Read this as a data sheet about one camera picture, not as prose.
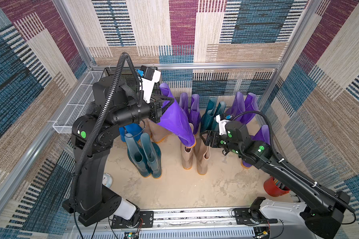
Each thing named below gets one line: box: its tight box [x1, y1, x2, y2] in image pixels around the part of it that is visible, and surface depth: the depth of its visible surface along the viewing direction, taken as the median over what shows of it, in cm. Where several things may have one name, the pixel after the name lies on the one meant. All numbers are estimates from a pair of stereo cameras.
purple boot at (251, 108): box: [239, 92, 259, 125], surface depth 92 cm
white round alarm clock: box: [101, 172, 114, 189], surface depth 85 cm
